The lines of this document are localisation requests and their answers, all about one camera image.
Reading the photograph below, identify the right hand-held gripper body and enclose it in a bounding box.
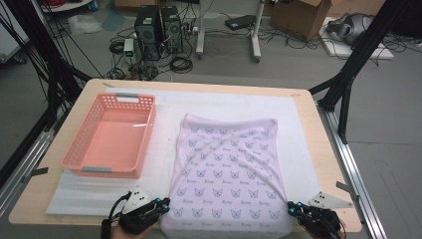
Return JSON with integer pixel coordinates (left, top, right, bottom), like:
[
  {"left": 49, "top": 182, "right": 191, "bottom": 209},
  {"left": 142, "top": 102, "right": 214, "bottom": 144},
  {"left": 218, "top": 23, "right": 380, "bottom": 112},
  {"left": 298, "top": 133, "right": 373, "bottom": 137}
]
[{"left": 296, "top": 191, "right": 353, "bottom": 239}]

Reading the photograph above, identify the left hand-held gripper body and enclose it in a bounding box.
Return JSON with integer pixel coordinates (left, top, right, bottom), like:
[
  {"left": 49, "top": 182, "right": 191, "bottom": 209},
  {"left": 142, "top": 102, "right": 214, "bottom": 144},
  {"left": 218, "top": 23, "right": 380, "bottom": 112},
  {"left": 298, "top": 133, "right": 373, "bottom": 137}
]
[{"left": 118, "top": 186, "right": 167, "bottom": 235}]

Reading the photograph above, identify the white printed towel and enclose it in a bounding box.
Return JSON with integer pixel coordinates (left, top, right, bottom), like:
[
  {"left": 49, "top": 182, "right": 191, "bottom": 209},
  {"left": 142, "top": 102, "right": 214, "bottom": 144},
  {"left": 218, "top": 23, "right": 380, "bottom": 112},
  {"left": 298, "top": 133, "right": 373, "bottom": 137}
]
[{"left": 159, "top": 113, "right": 294, "bottom": 239}]

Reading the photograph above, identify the pink plastic basket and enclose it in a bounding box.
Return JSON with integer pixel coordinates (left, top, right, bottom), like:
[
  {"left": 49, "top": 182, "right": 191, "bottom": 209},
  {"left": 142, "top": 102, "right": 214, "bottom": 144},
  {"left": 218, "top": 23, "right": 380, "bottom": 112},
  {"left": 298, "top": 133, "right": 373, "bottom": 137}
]
[{"left": 60, "top": 92, "right": 157, "bottom": 178}]

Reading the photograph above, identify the person's left hand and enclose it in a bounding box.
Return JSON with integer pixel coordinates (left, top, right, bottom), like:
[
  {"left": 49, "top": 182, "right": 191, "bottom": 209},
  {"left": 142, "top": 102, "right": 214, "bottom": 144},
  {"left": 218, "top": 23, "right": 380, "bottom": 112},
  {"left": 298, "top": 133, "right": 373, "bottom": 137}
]
[{"left": 110, "top": 225, "right": 157, "bottom": 239}]

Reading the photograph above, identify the white grid mat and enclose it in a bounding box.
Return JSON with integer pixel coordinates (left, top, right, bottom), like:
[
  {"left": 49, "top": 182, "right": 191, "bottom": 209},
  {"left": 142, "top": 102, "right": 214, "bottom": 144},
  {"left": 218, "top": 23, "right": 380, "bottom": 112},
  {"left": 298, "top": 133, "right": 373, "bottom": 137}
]
[{"left": 66, "top": 87, "right": 318, "bottom": 224}]

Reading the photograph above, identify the small white device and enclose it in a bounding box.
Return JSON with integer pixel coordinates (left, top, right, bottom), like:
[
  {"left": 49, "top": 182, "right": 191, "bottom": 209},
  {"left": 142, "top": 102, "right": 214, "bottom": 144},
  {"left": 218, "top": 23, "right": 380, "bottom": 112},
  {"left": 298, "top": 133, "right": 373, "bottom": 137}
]
[{"left": 122, "top": 38, "right": 135, "bottom": 64}]

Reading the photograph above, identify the white foam board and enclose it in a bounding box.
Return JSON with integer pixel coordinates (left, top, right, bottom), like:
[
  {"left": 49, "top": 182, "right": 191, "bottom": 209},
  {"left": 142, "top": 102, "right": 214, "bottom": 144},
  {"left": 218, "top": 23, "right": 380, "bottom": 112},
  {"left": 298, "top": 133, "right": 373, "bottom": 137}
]
[{"left": 319, "top": 16, "right": 396, "bottom": 61}]

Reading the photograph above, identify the black computer tower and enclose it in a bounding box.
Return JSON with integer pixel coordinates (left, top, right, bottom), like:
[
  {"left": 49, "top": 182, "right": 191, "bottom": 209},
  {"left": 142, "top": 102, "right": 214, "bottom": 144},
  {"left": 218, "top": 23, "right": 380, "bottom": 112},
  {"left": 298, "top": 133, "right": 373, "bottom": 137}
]
[
  {"left": 160, "top": 5, "right": 184, "bottom": 54},
  {"left": 133, "top": 4, "right": 163, "bottom": 62}
]

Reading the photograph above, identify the white metal stand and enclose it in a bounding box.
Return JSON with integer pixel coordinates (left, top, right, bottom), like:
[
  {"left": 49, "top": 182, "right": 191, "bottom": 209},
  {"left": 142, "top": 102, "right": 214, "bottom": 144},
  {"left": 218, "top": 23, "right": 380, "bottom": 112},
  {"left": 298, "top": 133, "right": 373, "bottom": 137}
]
[{"left": 194, "top": 0, "right": 267, "bottom": 64}]

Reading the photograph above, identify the grey rounded appliance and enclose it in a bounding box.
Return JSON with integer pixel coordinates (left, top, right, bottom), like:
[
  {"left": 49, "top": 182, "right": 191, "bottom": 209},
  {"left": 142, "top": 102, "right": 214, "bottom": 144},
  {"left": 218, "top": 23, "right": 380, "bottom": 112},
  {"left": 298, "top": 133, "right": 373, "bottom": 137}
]
[{"left": 326, "top": 12, "right": 374, "bottom": 46}]

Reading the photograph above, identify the blue plastic sheet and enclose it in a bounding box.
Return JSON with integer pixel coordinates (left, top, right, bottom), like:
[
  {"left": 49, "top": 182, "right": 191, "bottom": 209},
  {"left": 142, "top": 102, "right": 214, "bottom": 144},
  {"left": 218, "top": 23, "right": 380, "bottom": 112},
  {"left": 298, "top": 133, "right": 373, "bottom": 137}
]
[{"left": 101, "top": 9, "right": 127, "bottom": 33}]

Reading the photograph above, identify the cardboard box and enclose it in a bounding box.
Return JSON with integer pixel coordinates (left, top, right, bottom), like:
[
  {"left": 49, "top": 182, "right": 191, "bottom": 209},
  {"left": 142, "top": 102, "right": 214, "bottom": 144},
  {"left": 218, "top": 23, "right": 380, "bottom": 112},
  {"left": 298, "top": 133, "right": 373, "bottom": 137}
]
[{"left": 270, "top": 0, "right": 332, "bottom": 42}]

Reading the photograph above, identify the black flat device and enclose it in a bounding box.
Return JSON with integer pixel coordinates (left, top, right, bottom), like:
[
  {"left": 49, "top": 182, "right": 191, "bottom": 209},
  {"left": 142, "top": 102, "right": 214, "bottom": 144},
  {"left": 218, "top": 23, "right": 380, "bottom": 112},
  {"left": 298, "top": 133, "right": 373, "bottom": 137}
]
[{"left": 224, "top": 14, "right": 257, "bottom": 32}]

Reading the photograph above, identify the clear plastic bag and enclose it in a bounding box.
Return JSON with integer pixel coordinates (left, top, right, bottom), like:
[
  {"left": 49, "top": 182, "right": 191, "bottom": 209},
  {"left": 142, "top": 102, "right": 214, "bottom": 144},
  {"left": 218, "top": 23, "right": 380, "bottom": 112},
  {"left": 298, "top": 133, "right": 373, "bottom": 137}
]
[{"left": 68, "top": 13, "right": 103, "bottom": 36}]

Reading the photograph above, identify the white round table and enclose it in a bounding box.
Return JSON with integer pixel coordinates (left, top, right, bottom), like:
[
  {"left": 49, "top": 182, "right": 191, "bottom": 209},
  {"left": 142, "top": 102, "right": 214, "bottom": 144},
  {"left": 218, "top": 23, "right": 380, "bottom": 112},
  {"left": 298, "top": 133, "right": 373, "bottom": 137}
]
[{"left": 39, "top": 0, "right": 94, "bottom": 14}]

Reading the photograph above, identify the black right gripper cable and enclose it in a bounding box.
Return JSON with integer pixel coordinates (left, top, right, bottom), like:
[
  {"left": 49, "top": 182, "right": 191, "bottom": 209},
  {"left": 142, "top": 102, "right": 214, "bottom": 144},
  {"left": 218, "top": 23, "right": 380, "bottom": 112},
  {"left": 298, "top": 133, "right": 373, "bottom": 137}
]
[{"left": 315, "top": 212, "right": 347, "bottom": 239}]

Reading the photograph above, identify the grey metal bracket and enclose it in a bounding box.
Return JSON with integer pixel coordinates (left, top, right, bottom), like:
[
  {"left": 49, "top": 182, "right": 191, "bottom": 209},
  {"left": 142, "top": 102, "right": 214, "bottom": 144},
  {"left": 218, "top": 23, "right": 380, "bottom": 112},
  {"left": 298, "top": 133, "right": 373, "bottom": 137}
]
[
  {"left": 21, "top": 166, "right": 50, "bottom": 184},
  {"left": 335, "top": 180, "right": 360, "bottom": 202}
]

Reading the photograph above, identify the aluminium rail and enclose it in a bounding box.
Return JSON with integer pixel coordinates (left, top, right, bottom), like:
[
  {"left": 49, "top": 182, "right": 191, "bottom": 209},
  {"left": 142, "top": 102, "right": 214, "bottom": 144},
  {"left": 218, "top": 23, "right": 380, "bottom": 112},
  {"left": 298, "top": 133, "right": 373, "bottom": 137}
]
[
  {"left": 316, "top": 104, "right": 387, "bottom": 239},
  {"left": 0, "top": 109, "right": 64, "bottom": 217}
]

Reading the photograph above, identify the coiled black cable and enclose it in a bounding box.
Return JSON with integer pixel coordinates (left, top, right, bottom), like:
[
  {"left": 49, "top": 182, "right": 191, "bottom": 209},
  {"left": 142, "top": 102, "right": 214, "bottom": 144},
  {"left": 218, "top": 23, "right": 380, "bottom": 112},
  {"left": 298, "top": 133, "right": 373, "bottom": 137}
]
[{"left": 169, "top": 56, "right": 194, "bottom": 75}]

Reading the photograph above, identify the black frame post with cables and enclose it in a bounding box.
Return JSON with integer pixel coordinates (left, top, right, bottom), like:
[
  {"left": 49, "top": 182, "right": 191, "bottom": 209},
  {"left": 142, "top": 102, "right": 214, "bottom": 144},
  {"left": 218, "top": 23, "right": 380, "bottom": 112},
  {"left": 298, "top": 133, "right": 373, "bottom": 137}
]
[{"left": 0, "top": 0, "right": 94, "bottom": 133}]

